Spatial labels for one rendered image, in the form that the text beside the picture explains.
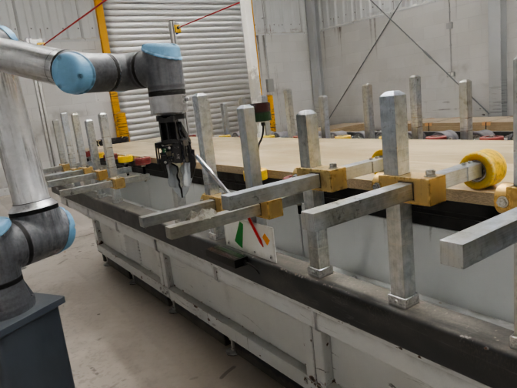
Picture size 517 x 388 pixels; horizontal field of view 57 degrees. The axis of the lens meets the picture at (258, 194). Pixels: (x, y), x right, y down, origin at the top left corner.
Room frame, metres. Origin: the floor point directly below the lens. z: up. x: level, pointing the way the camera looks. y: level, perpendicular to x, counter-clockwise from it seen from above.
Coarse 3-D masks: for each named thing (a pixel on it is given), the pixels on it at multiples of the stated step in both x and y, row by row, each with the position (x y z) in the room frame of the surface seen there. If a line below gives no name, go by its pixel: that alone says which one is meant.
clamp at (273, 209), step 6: (264, 204) 1.25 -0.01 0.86; (270, 204) 1.24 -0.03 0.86; (276, 204) 1.25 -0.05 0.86; (264, 210) 1.25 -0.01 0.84; (270, 210) 1.24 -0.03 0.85; (276, 210) 1.25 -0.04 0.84; (282, 210) 1.26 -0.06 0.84; (258, 216) 1.27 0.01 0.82; (264, 216) 1.25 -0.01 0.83; (270, 216) 1.24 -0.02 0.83; (276, 216) 1.25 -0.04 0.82
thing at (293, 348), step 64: (128, 192) 2.80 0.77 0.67; (192, 192) 2.10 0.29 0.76; (128, 256) 3.05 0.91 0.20; (384, 256) 1.20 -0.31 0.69; (512, 256) 0.92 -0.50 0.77; (192, 320) 2.33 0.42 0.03; (256, 320) 1.83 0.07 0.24; (512, 320) 0.92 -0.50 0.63; (320, 384) 1.46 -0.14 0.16; (384, 384) 1.27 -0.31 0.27
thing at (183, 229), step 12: (300, 192) 1.34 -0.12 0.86; (288, 204) 1.31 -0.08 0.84; (300, 204) 1.35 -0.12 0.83; (216, 216) 1.19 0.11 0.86; (228, 216) 1.21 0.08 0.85; (240, 216) 1.22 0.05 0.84; (252, 216) 1.25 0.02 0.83; (168, 228) 1.12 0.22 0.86; (180, 228) 1.13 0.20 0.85; (192, 228) 1.15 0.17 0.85; (204, 228) 1.16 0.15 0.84
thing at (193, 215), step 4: (192, 212) 1.17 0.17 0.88; (196, 212) 1.18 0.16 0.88; (200, 212) 1.18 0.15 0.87; (204, 212) 1.18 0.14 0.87; (208, 212) 1.18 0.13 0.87; (212, 212) 1.18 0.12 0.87; (216, 212) 1.20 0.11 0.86; (188, 216) 1.17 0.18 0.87; (192, 216) 1.17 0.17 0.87; (196, 216) 1.15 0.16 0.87; (200, 216) 1.15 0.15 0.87; (204, 216) 1.15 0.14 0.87; (208, 216) 1.17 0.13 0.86; (188, 220) 1.16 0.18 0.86; (192, 220) 1.15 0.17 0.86; (196, 220) 1.14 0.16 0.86
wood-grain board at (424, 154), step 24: (120, 144) 3.64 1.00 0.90; (144, 144) 3.36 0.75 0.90; (192, 144) 2.91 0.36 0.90; (216, 144) 2.73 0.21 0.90; (240, 144) 2.57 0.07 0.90; (264, 144) 2.43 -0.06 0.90; (288, 144) 2.30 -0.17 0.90; (336, 144) 2.07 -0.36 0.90; (360, 144) 1.98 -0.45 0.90; (432, 144) 1.74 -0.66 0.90; (456, 144) 1.67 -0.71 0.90; (480, 144) 1.61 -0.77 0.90; (504, 144) 1.55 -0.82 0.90; (216, 168) 1.87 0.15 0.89; (240, 168) 1.73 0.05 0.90; (288, 168) 1.57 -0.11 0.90; (432, 168) 1.28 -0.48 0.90; (456, 192) 1.01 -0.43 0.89; (480, 192) 0.96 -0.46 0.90
